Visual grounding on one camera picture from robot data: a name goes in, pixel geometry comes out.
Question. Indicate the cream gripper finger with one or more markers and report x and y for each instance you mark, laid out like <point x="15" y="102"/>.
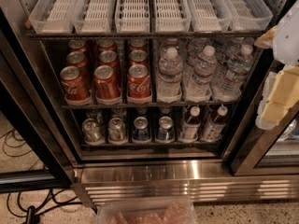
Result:
<point x="280" y="94"/>
<point x="265" y="41"/>

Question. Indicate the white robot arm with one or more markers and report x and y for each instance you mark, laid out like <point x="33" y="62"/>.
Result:
<point x="286" y="39"/>

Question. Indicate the fridge door right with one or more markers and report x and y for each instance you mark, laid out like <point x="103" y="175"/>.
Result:
<point x="259" y="152"/>

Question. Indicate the fridge door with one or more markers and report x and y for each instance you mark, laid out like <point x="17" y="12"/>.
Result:
<point x="259" y="152"/>
<point x="43" y="165"/>

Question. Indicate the blue can bottom right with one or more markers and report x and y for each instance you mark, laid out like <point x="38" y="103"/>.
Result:
<point x="165" y="131"/>

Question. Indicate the blue can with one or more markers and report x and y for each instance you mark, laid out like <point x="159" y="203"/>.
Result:
<point x="141" y="130"/>
<point x="165" y="131"/>

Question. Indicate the second row right coke can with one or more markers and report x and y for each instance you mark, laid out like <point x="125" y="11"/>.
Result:
<point x="138" y="57"/>

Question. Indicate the second row coke can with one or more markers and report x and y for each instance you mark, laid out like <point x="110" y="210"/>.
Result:
<point x="138" y="57"/>
<point x="110" y="58"/>
<point x="81" y="61"/>

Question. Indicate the blue can bottom left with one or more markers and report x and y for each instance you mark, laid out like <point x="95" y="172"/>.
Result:
<point x="141" y="130"/>

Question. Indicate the second row middle coke can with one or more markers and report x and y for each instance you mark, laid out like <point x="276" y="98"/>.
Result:
<point x="110" y="58"/>

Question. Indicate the silver can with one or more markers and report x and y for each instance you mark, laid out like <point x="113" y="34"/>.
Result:
<point x="116" y="129"/>
<point x="92" y="130"/>

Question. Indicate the second row left coke can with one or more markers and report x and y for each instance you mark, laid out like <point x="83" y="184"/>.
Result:
<point x="81" y="61"/>

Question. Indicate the silver can bottom left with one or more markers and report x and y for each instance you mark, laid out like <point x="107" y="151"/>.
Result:
<point x="92" y="130"/>

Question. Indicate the fridge door left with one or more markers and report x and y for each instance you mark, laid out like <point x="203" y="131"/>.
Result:
<point x="43" y="165"/>

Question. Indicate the back right water bottle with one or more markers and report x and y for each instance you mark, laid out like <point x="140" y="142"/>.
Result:
<point x="230" y="47"/>

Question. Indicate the water bottle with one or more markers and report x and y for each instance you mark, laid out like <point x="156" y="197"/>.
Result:
<point x="168" y="43"/>
<point x="195" y="46"/>
<point x="169" y="74"/>
<point x="205" y="65"/>
<point x="230" y="47"/>
<point x="237" y="69"/>

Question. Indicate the front right water bottle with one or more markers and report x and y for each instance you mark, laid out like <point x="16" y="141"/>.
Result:
<point x="237" y="69"/>

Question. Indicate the back middle water bottle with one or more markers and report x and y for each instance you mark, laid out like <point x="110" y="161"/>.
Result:
<point x="195" y="46"/>

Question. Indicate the brown drink bottle right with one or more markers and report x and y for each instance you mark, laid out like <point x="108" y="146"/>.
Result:
<point x="214" y="125"/>

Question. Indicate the brown drink bottle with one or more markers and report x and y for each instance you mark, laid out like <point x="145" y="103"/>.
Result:
<point x="214" y="125"/>
<point x="190" y="123"/>

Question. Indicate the front middle water bottle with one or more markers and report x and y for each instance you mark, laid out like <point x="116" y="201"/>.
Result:
<point x="205" y="65"/>

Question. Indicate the back left water bottle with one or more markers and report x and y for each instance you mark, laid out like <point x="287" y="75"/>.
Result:
<point x="168" y="43"/>

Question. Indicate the brown drink bottle left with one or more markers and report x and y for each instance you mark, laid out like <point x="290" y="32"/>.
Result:
<point x="190" y="123"/>

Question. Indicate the front left water bottle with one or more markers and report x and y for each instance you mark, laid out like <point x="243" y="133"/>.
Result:
<point x="169" y="74"/>

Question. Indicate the clear plastic container bottom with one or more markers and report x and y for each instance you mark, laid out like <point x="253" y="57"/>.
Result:
<point x="148" y="210"/>

